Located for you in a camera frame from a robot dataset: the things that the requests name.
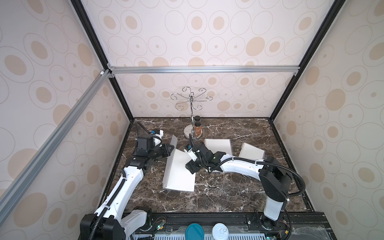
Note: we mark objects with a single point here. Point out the horizontal aluminium rail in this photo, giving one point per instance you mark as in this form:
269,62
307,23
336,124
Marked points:
205,69

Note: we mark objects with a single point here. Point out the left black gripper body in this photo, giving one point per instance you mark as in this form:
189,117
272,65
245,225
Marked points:
159,152

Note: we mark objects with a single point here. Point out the brown spice bottle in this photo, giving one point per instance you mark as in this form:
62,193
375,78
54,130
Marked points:
197,128

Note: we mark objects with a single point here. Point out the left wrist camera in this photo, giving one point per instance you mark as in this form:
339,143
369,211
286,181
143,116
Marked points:
149,140

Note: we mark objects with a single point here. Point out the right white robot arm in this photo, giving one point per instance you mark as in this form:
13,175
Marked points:
279,182

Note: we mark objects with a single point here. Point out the white round lid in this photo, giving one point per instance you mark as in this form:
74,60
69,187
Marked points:
220,232

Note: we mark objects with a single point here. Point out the large white spiral notebook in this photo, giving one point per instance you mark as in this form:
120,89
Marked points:
176,176

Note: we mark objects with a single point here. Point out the chrome hook stand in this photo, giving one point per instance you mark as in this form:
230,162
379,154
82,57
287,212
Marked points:
187,96

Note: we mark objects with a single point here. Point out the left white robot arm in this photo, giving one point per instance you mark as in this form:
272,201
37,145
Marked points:
108,222

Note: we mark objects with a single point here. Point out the teal round lid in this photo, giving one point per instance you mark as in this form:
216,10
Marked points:
194,232

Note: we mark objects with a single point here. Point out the diagonal aluminium rail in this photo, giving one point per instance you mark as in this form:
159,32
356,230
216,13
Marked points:
23,181

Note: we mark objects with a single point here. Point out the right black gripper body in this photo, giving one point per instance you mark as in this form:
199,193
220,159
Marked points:
193,165

